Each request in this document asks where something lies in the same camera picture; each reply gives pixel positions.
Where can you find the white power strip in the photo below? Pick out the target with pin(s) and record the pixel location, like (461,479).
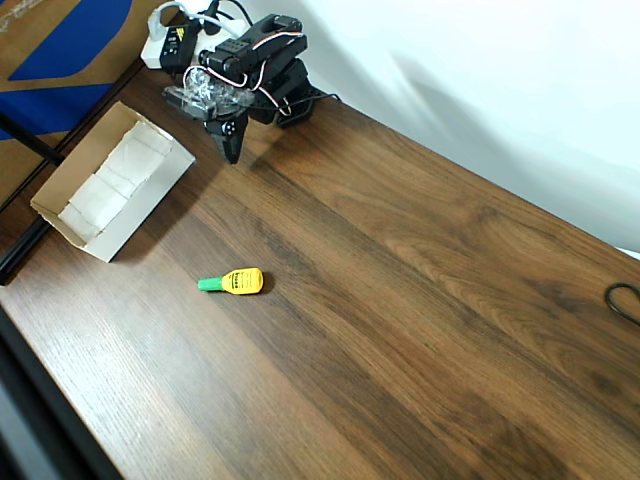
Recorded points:
(150,55)

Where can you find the camera wrapped in clear plastic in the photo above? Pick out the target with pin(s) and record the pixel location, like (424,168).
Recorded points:
(200,97)

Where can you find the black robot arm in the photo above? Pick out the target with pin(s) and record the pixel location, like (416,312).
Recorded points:
(280,55)

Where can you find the black metal stand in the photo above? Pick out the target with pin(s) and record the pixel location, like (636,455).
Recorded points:
(30,142)

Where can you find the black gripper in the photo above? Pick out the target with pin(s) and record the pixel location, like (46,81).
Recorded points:
(226,131)

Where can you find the yellow bottle with green cap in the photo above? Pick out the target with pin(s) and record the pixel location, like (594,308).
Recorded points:
(242,281)

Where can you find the white cardboard box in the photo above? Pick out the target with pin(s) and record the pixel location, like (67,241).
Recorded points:
(150,210)

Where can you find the black power adapter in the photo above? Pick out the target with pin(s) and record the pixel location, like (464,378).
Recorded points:
(177,47)

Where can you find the large brown carton, blue print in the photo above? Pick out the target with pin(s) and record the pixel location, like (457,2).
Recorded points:
(50,50)

